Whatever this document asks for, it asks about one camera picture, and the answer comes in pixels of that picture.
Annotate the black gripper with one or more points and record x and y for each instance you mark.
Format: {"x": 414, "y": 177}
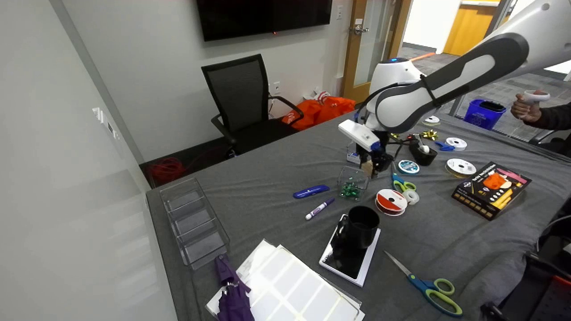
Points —
{"x": 380, "y": 154}

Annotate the small wooden stamp block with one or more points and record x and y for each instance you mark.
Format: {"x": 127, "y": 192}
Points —
{"x": 369, "y": 170}

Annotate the white hand controller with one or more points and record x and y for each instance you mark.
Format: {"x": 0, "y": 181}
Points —
{"x": 537, "y": 95}

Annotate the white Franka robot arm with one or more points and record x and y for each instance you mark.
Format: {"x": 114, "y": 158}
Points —
{"x": 451, "y": 77}

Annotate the person's dark sleeved forearm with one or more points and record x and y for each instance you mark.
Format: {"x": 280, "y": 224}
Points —
{"x": 555, "y": 117}

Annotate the person's hand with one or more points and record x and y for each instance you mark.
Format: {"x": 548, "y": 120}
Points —
{"x": 526, "y": 109}

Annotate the grey staples box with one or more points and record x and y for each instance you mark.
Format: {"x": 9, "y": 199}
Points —
{"x": 351, "y": 158}

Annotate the clear container green pins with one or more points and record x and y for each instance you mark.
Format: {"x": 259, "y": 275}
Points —
{"x": 351, "y": 188}

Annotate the small green blue scissors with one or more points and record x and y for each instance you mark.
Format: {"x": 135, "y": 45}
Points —
{"x": 401, "y": 183}

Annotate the green tape roll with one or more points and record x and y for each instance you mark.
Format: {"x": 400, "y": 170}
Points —
{"x": 408, "y": 167}

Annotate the gold gift bow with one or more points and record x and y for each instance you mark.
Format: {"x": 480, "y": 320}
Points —
{"x": 394, "y": 138}
{"x": 428, "y": 136}

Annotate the clear tape roll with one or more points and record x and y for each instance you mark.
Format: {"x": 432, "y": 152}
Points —
{"x": 412, "y": 197}

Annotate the black mug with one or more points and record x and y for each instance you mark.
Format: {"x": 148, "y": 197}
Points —
{"x": 362, "y": 225}

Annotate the purple white marker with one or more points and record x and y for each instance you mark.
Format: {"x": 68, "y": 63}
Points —
{"x": 319, "y": 209}

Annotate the orange bag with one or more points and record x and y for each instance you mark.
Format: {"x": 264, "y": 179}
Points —
{"x": 317, "y": 109}

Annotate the large white ribbon spool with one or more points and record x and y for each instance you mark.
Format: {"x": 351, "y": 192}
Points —
{"x": 460, "y": 167}

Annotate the black white flat box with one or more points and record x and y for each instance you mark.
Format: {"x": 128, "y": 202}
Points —
{"x": 350, "y": 268}

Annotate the wooden door with glass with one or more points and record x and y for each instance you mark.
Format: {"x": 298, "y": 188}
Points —
{"x": 350, "y": 54}

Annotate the blue bin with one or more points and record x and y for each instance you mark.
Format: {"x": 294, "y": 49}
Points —
{"x": 483, "y": 115}

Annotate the large green blue scissors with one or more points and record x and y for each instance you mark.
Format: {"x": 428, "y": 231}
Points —
{"x": 430, "y": 288}

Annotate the white label sheets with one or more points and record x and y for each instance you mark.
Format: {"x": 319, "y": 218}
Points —
{"x": 291, "y": 288}

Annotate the black mesh office chair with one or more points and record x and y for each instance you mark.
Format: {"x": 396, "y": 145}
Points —
{"x": 241, "y": 95}

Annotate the clear acrylic organizer tray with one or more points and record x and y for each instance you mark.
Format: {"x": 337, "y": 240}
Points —
{"x": 193, "y": 224}

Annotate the purple cloth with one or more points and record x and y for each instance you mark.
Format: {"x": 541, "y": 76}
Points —
{"x": 232, "y": 297}

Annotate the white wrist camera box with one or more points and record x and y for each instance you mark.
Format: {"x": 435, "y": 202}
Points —
{"x": 359, "y": 134}

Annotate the black wall television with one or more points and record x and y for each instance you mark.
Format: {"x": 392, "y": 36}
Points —
{"x": 260, "y": 17}

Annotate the white wall switch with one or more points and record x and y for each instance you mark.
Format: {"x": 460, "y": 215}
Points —
{"x": 100, "y": 115}

